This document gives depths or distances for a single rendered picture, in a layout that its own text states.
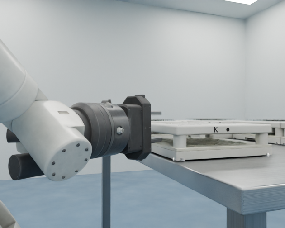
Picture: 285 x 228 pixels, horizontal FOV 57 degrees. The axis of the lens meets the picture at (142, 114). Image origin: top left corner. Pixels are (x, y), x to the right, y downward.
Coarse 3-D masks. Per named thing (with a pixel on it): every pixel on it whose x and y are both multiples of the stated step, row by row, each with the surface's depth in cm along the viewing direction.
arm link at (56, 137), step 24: (24, 120) 34; (48, 120) 33; (72, 120) 35; (96, 120) 37; (24, 144) 33; (48, 144) 30; (72, 144) 31; (96, 144) 37; (24, 168) 34; (48, 168) 30; (72, 168) 33
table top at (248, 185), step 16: (272, 144) 85; (144, 160) 67; (160, 160) 58; (192, 160) 54; (208, 160) 54; (224, 160) 54; (240, 160) 54; (256, 160) 54; (272, 160) 54; (176, 176) 50; (192, 176) 45; (208, 176) 40; (224, 176) 39; (240, 176) 39; (256, 176) 39; (272, 176) 39; (208, 192) 40; (224, 192) 36; (240, 192) 33; (256, 192) 34; (272, 192) 35; (240, 208) 33; (256, 208) 34; (272, 208) 35
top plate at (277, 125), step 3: (252, 123) 96; (255, 123) 94; (258, 123) 93; (261, 123) 91; (264, 123) 90; (267, 123) 89; (270, 123) 87; (273, 123) 86; (276, 123) 85; (279, 123) 84; (273, 126) 86; (276, 126) 85; (279, 126) 84
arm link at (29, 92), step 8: (32, 80) 29; (24, 88) 27; (32, 88) 28; (16, 96) 26; (24, 96) 27; (32, 96) 28; (40, 96) 36; (8, 104) 26; (16, 104) 27; (24, 104) 27; (0, 112) 26; (8, 112) 27; (16, 112) 27; (24, 112) 28; (0, 120) 27; (8, 120) 27; (8, 128) 35
